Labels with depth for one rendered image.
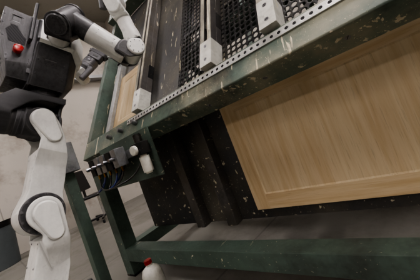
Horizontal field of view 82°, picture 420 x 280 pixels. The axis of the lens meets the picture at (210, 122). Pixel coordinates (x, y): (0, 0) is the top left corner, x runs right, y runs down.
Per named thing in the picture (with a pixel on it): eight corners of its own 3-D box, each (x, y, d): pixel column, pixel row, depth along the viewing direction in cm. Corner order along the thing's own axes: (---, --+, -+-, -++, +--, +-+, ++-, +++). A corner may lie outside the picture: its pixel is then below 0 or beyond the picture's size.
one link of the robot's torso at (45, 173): (20, 240, 78) (21, 105, 90) (8, 240, 89) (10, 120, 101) (71, 228, 89) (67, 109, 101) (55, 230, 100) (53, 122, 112)
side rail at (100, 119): (102, 147, 173) (86, 144, 166) (124, 33, 221) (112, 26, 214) (106, 145, 169) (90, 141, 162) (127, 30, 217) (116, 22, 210)
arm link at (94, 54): (92, 54, 162) (80, 66, 156) (89, 44, 154) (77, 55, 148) (109, 62, 162) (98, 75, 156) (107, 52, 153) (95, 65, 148)
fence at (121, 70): (110, 135, 154) (105, 134, 151) (130, 26, 195) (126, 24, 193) (115, 134, 151) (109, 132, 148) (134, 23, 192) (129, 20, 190)
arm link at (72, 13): (85, 28, 94) (49, 5, 90) (78, 47, 99) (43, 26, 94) (97, 20, 104) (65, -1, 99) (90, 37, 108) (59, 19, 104)
